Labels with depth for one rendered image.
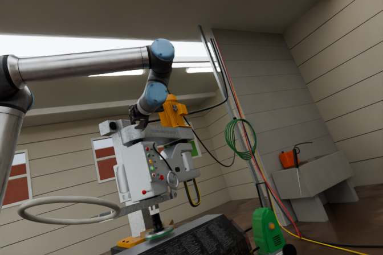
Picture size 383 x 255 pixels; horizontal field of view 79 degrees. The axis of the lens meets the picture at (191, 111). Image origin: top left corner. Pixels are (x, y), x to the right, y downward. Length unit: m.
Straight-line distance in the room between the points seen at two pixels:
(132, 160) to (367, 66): 4.94
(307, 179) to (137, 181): 2.87
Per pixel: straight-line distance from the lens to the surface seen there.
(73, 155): 8.00
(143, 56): 0.88
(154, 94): 0.94
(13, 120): 1.02
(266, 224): 3.10
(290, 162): 4.60
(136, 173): 1.87
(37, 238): 7.85
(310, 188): 4.11
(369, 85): 5.76
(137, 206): 1.71
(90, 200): 1.25
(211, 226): 1.97
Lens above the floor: 1.16
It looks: 16 degrees up
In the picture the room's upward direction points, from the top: 18 degrees counter-clockwise
